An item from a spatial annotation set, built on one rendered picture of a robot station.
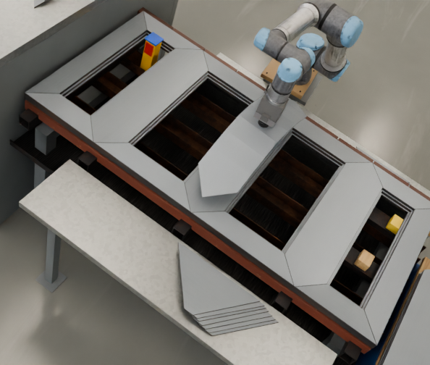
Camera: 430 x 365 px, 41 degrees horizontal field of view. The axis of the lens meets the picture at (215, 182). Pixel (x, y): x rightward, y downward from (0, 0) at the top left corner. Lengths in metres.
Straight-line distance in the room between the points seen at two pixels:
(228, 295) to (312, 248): 0.37
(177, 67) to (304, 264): 1.00
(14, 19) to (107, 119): 0.49
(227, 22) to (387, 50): 1.28
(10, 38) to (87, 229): 0.73
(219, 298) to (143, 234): 0.36
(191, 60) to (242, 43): 1.59
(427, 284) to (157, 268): 1.00
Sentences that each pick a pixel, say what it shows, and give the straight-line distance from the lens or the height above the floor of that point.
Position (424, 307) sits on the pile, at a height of 0.85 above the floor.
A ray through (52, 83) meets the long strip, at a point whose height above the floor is 0.85.
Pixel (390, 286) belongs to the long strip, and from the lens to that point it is 2.21.
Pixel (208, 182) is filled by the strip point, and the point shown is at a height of 0.91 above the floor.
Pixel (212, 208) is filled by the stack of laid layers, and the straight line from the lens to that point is 2.07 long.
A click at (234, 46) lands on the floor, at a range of 4.05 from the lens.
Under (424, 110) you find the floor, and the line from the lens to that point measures 4.38.
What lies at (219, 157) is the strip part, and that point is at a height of 0.95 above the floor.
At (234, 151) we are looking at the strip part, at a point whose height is 0.98.
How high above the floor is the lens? 2.53
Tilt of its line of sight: 52 degrees down
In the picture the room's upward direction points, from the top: 25 degrees clockwise
